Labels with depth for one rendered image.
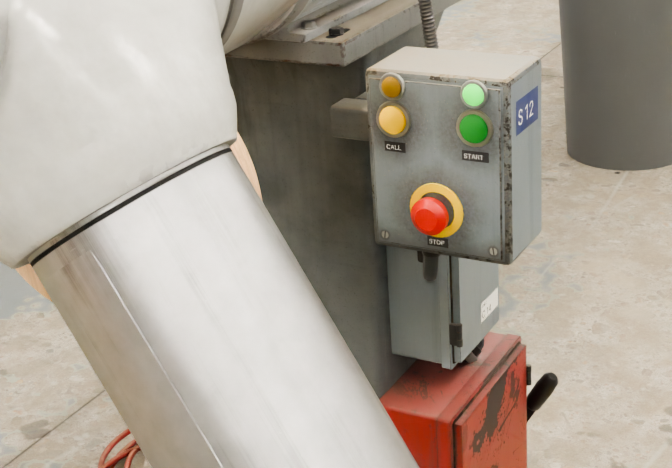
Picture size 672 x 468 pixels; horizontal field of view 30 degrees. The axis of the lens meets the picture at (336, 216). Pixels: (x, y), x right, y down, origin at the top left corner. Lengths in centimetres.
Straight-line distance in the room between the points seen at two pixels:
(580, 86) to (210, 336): 364
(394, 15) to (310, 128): 18
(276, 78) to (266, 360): 107
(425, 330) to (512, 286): 173
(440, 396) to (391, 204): 41
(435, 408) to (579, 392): 127
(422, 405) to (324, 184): 32
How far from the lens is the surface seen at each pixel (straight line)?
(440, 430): 163
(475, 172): 128
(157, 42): 51
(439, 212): 128
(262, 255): 52
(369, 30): 146
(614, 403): 286
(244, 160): 124
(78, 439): 286
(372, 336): 164
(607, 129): 411
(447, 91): 126
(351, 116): 144
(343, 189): 157
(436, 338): 163
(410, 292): 162
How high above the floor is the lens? 148
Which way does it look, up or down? 23 degrees down
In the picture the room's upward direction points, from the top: 4 degrees counter-clockwise
